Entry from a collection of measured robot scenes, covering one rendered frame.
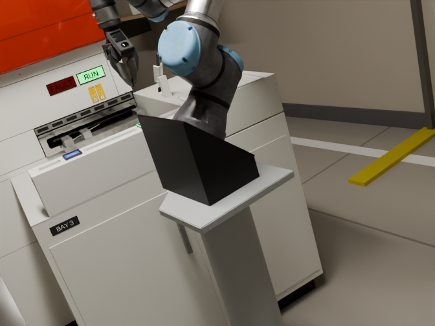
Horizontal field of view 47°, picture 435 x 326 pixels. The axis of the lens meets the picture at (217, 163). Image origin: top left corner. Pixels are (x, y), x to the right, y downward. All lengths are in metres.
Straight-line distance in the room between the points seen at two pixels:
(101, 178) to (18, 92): 0.68
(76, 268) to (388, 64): 2.58
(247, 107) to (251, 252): 0.58
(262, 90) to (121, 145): 0.55
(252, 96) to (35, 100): 0.90
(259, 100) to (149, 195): 0.52
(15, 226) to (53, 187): 0.71
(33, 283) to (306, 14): 2.69
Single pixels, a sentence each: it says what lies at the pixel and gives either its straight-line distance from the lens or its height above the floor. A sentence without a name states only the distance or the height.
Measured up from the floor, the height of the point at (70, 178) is 0.91.
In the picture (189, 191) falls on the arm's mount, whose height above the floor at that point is 0.84.
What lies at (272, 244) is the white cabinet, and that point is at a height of 0.33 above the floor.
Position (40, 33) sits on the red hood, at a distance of 2.11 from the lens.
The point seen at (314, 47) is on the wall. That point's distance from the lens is 3.97.
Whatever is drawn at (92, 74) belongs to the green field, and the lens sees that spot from 2.20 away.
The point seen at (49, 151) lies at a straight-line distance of 2.19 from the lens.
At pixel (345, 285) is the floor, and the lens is 2.24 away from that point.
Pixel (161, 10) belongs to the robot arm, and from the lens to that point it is 1.62.
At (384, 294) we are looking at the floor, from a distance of 2.17.
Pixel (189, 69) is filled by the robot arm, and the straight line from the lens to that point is 1.21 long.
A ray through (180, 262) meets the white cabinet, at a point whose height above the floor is 0.46.
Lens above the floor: 1.37
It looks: 21 degrees down
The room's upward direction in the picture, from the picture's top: 17 degrees counter-clockwise
